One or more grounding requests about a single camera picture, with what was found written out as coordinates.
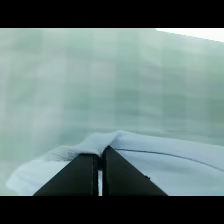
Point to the white garment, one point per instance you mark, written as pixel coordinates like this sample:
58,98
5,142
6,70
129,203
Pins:
173,166

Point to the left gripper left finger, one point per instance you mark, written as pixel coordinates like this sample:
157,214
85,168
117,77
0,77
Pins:
76,176

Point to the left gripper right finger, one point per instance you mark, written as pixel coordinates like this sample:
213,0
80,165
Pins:
125,176

